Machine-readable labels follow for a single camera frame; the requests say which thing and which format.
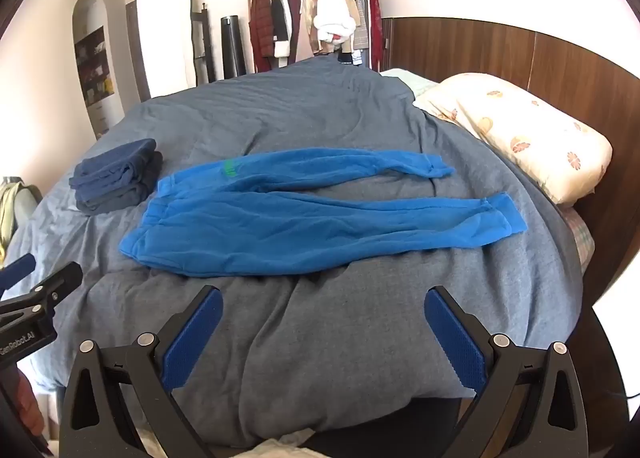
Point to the wooden headboard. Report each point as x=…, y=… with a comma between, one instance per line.
x=475, y=47

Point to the plaid mattress sheet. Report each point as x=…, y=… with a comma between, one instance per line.
x=580, y=238

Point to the dark brown door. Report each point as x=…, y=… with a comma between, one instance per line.
x=135, y=52

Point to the person's left forearm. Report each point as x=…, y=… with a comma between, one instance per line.
x=22, y=408

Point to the floral cream pillow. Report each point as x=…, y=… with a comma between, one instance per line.
x=525, y=132

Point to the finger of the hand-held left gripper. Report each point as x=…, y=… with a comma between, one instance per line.
x=17, y=268
x=52, y=283

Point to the blue pants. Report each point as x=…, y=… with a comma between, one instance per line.
x=300, y=233

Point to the white quilted clothing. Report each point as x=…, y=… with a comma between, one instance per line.
x=285, y=445

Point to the olive green blanket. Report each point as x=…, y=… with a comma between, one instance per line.
x=7, y=208

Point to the grey-blue duvet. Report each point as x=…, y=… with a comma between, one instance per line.
x=300, y=112

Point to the folded dark grey pants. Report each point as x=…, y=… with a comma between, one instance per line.
x=120, y=200

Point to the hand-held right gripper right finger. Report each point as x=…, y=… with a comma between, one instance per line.
x=455, y=343

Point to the light green pillow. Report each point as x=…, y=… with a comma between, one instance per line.
x=405, y=77

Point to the row of hanging clothes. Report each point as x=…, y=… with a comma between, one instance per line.
x=265, y=22

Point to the black ladder stand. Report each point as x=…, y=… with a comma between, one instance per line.
x=205, y=52

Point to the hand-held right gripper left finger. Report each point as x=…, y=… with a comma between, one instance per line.
x=192, y=343

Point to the wavy standing mirror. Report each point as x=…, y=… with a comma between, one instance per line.
x=188, y=37

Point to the folded navy pants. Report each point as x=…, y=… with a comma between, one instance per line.
x=115, y=162

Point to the arched shelf niche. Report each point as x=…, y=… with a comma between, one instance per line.
x=92, y=62

